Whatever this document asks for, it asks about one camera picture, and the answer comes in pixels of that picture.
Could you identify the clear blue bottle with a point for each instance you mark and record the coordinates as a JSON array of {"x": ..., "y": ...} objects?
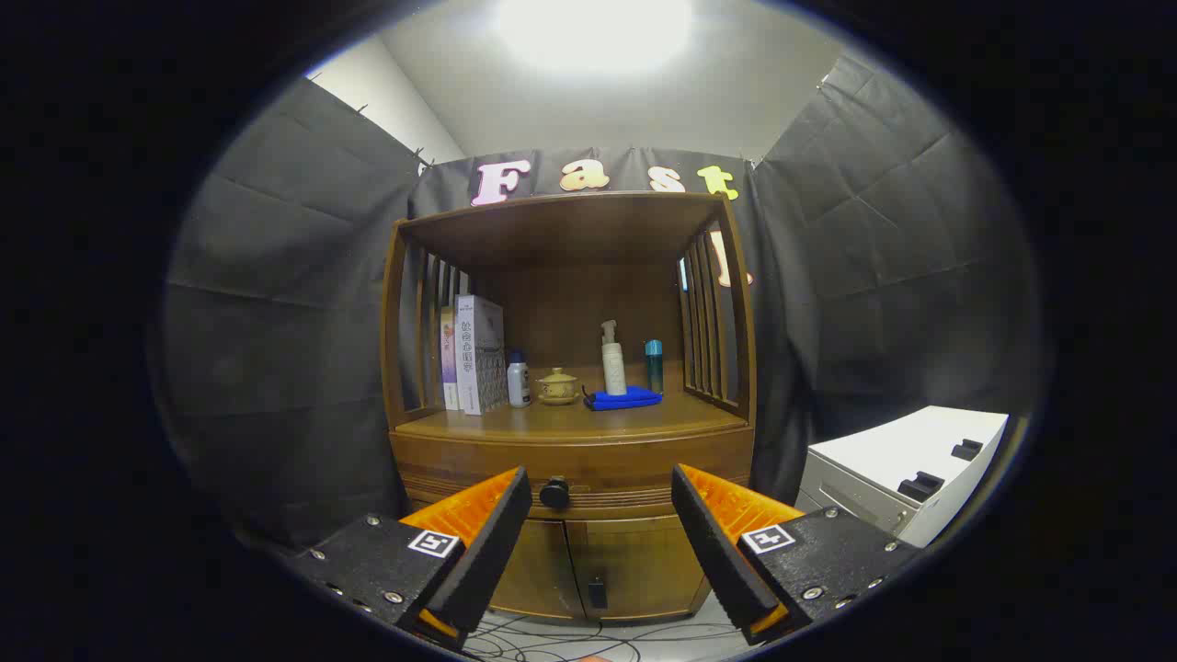
[{"x": 654, "y": 368}]

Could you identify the wooden cabinet door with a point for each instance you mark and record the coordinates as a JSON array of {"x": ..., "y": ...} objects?
[
  {"x": 542, "y": 570},
  {"x": 644, "y": 561}
]

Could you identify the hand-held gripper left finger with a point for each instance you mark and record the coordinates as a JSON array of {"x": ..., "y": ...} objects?
[{"x": 487, "y": 552}]

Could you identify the white pump bottle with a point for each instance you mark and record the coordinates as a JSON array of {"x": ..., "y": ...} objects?
[{"x": 614, "y": 372}]

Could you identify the yellow lidded ceramic teacup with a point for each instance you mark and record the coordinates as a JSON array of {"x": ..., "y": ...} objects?
[{"x": 558, "y": 386}]

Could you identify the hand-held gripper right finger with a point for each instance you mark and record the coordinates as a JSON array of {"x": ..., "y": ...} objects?
[{"x": 722, "y": 556}]

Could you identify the white drawer unit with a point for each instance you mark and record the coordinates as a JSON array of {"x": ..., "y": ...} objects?
[{"x": 901, "y": 446}]

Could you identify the white bottle with blue cap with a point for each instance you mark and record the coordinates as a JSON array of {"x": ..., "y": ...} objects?
[{"x": 519, "y": 382}]

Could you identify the blue folded cloth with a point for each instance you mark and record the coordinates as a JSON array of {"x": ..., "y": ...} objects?
[{"x": 625, "y": 399}]

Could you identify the brown wooden cabinet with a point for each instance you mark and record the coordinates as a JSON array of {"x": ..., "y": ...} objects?
[{"x": 570, "y": 303}]

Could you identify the brown wooden drawer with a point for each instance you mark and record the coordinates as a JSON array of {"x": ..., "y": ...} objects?
[{"x": 616, "y": 455}]

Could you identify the brown wooden countertop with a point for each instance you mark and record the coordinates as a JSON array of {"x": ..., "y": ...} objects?
[{"x": 552, "y": 421}]

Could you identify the thick white book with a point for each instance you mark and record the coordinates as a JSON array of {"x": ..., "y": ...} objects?
[{"x": 478, "y": 354}]

